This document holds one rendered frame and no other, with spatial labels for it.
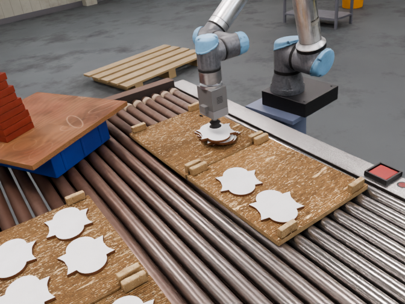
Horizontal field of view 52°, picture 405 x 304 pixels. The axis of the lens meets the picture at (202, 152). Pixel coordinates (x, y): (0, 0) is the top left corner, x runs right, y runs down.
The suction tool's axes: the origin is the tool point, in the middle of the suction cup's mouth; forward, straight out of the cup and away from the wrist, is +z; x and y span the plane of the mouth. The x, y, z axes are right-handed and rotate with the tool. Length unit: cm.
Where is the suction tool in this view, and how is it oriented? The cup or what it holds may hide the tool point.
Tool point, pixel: (215, 125)
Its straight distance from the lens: 145.8
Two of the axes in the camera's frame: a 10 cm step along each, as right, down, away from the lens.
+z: 1.1, 8.6, 5.0
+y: 5.8, 3.5, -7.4
